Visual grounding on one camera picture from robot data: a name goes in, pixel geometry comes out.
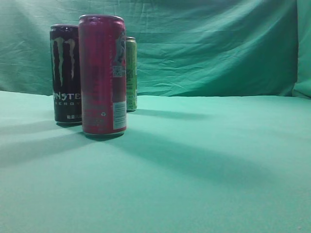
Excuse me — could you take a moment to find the pink drink can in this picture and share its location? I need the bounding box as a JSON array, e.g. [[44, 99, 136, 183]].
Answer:
[[78, 15, 126, 137]]

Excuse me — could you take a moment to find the black Monster energy can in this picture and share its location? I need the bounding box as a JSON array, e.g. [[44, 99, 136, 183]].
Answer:
[[50, 24, 82, 125]]

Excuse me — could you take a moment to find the green cloth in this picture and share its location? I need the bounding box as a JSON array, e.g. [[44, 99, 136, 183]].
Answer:
[[0, 0, 311, 233]]

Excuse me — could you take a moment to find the green drink can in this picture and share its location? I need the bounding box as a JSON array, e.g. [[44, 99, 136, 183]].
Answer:
[[125, 36, 137, 112]]

